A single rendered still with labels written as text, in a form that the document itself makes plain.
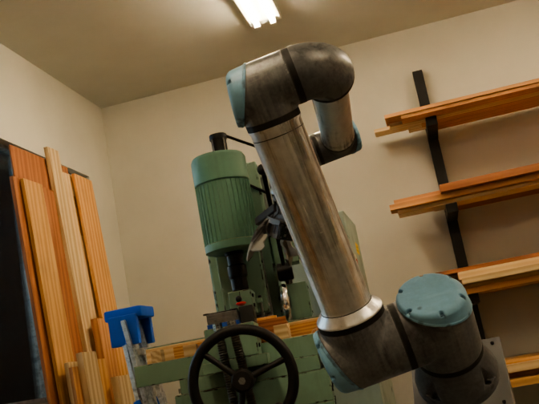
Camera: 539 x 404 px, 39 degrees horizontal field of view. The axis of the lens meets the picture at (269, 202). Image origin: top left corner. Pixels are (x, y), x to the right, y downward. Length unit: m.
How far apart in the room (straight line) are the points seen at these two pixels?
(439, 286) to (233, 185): 0.90
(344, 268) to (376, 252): 3.10
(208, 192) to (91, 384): 1.56
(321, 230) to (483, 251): 3.17
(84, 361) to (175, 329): 1.36
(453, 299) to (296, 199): 0.39
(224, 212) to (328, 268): 0.81
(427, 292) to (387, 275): 3.01
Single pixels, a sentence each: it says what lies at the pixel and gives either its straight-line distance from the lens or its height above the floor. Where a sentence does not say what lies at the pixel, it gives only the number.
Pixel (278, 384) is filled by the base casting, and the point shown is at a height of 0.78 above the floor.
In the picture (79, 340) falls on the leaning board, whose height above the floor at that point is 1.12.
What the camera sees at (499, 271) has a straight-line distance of 4.13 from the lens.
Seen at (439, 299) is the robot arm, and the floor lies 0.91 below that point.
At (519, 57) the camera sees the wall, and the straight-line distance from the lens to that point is 4.97.
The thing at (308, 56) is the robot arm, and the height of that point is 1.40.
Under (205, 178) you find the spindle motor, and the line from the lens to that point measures 2.39.
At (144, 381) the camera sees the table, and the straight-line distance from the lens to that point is 2.28.
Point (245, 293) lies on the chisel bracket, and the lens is 2.35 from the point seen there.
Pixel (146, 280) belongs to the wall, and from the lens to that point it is 5.03.
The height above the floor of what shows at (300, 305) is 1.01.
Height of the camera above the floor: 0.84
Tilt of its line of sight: 12 degrees up
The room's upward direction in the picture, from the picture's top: 11 degrees counter-clockwise
